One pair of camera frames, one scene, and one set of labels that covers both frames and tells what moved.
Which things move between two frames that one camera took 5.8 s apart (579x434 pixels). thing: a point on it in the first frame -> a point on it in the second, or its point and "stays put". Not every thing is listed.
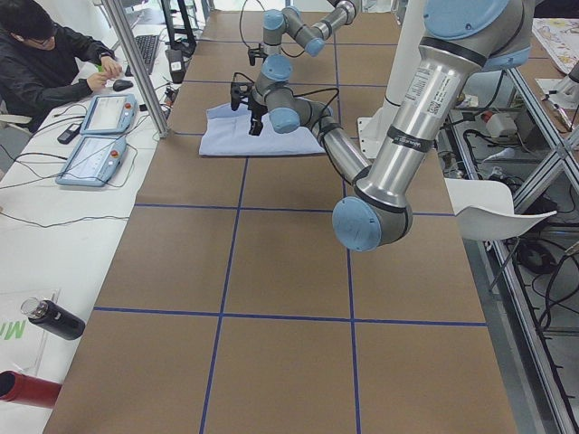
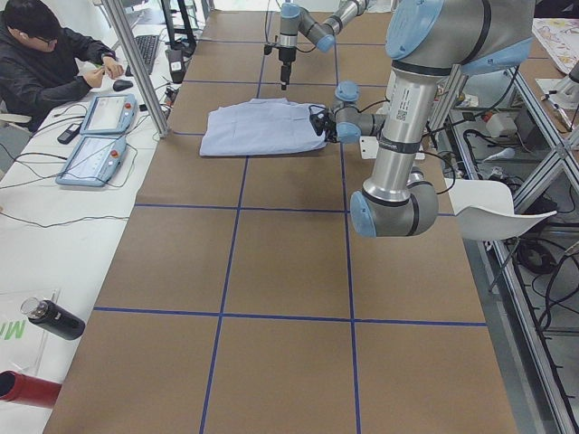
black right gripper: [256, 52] -> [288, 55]
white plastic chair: [484, 208] stays put
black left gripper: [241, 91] -> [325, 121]
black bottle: [54, 317] stays put
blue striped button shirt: [227, 132] stays put
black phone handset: [69, 133] stays put
